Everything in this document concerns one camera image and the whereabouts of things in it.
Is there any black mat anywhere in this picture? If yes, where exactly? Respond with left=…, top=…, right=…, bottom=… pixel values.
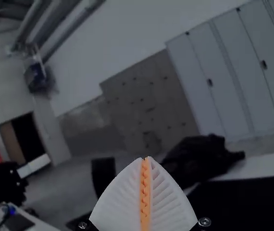
left=184, top=173, right=274, bottom=231

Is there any black machine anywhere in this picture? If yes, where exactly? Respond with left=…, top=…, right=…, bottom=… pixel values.
left=0, top=160, right=29, bottom=210

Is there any wall-mounted unit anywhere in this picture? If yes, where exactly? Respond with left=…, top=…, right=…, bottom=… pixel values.
left=23, top=56, right=57, bottom=95

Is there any grey ceiling pipe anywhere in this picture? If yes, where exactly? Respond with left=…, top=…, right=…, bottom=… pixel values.
left=11, top=0, right=65, bottom=52
left=42, top=0, right=105, bottom=62

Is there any black jacket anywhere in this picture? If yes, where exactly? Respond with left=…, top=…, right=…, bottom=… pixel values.
left=162, top=133, right=246, bottom=187

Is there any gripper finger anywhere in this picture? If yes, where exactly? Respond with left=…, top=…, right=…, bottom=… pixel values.
left=78, top=156, right=149, bottom=231
left=146, top=155, right=212, bottom=231

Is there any grey locker wall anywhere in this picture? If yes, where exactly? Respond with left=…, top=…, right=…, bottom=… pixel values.
left=56, top=48, right=200, bottom=155

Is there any open doorway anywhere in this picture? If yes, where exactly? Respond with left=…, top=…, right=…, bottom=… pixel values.
left=0, top=112, right=48, bottom=167

